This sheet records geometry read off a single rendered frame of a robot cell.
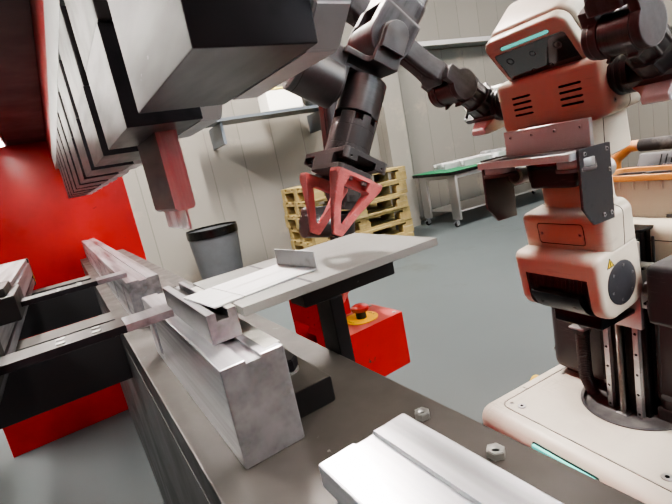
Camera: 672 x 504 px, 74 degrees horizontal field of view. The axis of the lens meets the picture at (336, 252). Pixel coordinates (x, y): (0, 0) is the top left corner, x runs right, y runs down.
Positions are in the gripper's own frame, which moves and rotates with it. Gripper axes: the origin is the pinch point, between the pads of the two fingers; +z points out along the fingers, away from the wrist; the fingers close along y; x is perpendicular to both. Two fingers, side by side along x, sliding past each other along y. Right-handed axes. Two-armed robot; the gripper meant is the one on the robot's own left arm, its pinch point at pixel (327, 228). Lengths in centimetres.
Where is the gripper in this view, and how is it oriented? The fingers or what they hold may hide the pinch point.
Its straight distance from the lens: 55.8
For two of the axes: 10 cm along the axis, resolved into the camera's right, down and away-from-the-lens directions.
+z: -2.5, 9.7, -0.7
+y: 5.3, 0.7, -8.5
